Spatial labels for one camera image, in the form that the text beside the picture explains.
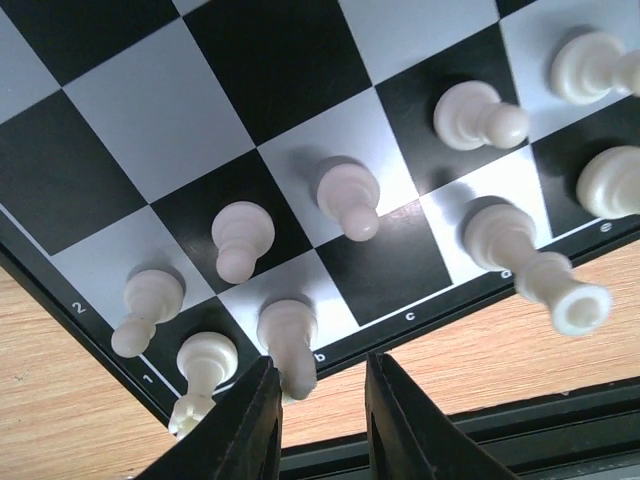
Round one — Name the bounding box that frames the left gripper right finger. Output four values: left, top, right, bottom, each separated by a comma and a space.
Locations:
365, 354, 515, 480

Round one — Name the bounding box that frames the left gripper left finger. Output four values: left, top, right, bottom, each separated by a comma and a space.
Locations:
142, 356, 283, 480

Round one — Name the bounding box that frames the white chess rook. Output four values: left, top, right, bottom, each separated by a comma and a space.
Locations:
168, 332, 239, 440

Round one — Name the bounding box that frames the white chess knight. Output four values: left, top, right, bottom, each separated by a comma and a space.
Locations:
256, 299, 318, 401

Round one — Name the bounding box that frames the white chess pawn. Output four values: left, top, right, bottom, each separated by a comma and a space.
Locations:
211, 201, 275, 284
316, 156, 381, 242
111, 269, 184, 358
550, 31, 639, 105
433, 80, 530, 151

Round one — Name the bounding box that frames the white chess queen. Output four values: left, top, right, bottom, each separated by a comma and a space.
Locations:
463, 203, 613, 336

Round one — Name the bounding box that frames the white chess king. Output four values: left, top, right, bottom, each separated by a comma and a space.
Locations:
576, 145, 639, 220

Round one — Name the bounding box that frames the black and silver chessboard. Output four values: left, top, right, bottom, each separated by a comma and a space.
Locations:
1, 1, 639, 422

